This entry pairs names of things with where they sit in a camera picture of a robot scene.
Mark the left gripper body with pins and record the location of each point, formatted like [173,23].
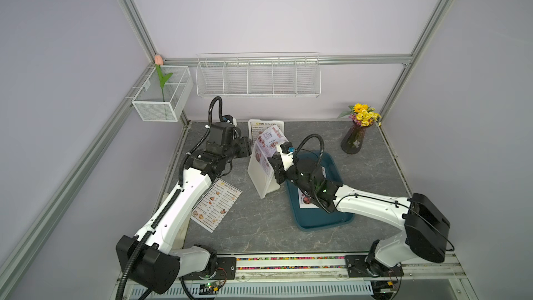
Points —
[231,153]

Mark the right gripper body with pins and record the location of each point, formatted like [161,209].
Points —
[292,177]

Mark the white menu holder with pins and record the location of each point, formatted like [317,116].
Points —
[260,129]
[261,174]

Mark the special menu sheet top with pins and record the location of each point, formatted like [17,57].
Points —
[266,146]

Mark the special menu sheet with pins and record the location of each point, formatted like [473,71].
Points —
[266,146]
[308,198]

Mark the dim sum menu sheet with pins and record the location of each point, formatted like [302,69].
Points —
[215,205]

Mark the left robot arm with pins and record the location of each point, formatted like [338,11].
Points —
[147,258]

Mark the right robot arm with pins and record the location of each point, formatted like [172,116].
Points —
[423,228]

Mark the rear dim sum menu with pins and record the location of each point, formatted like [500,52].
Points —
[258,130]

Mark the special menu sheet lower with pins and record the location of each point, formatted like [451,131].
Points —
[308,198]

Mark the teal plastic tray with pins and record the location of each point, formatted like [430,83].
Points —
[309,217]

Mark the dark glass vase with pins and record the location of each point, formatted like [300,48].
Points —
[353,140]

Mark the yellow flower bouquet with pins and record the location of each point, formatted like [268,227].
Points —
[361,115]

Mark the pink artificial tulip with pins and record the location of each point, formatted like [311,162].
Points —
[163,78]

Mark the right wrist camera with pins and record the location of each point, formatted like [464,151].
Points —
[286,151]

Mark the white wire wall shelf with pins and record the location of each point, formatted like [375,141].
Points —
[282,74]

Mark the white mesh wall basket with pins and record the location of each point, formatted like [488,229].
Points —
[148,99]

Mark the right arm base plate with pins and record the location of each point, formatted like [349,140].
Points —
[358,267]

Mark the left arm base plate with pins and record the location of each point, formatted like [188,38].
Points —
[224,268]

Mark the white vented cable duct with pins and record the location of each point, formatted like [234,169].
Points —
[286,290]

